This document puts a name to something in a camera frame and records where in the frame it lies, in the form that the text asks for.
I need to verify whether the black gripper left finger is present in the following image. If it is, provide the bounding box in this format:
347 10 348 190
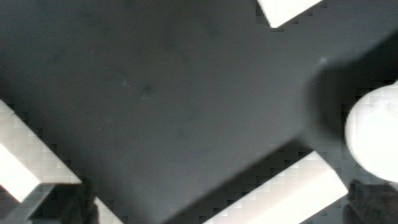
0 183 98 224

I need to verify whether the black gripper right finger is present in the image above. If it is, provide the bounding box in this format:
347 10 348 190
345 180 398 224

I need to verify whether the white lamp bulb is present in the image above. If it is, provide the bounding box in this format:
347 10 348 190
345 81 398 183

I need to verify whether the white right fence bar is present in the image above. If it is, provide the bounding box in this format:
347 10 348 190
203 152 348 224

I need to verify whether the white fence bar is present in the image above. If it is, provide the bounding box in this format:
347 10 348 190
0 100 123 224
203 152 348 224

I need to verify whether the white front fence bar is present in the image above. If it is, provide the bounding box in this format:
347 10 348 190
0 100 123 224

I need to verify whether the white marker sheet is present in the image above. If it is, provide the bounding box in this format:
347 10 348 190
258 0 322 28

